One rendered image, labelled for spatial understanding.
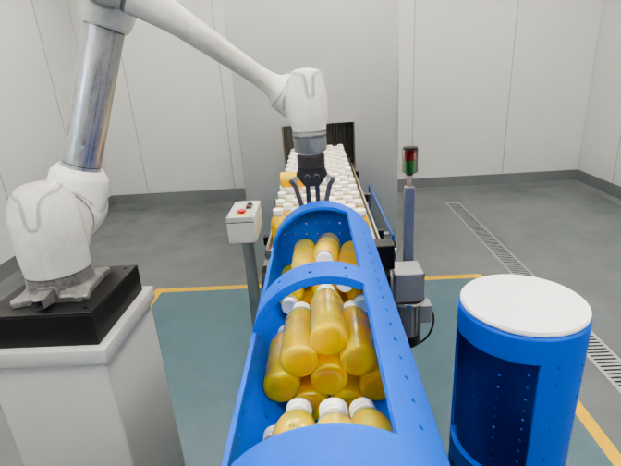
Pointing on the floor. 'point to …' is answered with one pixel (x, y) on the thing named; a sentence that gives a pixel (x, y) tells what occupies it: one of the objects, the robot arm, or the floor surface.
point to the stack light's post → (408, 223)
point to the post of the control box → (251, 278)
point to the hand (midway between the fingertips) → (314, 223)
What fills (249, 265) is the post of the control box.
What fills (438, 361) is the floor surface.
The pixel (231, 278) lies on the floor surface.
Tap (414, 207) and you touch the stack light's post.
